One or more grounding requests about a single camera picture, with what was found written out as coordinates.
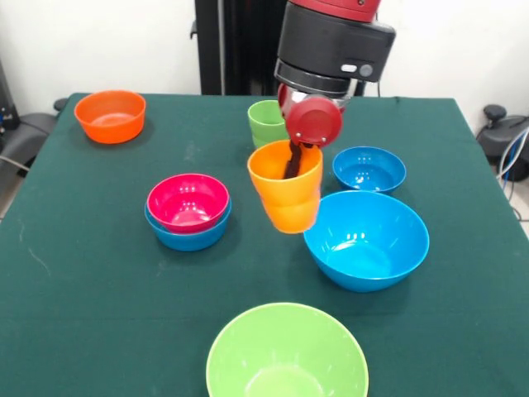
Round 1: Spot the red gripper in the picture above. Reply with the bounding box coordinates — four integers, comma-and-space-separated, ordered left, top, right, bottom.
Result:
277, 82, 345, 180

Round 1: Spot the orange cup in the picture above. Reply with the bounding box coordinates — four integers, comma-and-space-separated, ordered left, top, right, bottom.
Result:
246, 139, 324, 235

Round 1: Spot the small pink bowl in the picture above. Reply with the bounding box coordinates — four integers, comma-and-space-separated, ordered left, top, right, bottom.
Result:
146, 173, 231, 235

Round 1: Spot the large light blue bowl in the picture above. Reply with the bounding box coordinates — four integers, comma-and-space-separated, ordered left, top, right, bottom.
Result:
303, 189, 431, 294

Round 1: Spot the large green bowl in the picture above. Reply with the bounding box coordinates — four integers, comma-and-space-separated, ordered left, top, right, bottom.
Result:
205, 302, 369, 397

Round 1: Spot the green cup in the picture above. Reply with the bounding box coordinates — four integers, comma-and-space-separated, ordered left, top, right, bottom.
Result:
247, 99, 290, 150

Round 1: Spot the small dark blue bowl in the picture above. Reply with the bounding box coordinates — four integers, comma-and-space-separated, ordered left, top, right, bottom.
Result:
331, 146, 407, 194

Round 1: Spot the small light blue bowl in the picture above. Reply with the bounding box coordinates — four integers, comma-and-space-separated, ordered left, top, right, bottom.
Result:
144, 198, 233, 252

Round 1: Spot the orange bowl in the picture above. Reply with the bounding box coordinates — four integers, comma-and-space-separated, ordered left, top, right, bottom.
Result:
74, 89, 147, 145

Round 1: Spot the dark green table cloth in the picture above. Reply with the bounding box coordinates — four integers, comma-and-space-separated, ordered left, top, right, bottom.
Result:
0, 93, 529, 397

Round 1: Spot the black cable with plug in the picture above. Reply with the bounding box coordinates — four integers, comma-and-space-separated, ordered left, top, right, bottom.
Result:
353, 80, 384, 98

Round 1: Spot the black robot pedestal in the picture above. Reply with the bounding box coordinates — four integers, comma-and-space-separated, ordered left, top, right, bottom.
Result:
189, 0, 290, 97

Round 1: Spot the black pedestal leg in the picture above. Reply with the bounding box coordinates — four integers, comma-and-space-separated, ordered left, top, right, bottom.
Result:
0, 97, 69, 166
474, 103, 529, 183

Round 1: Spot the floor cable tangle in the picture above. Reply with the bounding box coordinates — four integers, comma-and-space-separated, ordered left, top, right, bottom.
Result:
498, 126, 529, 220

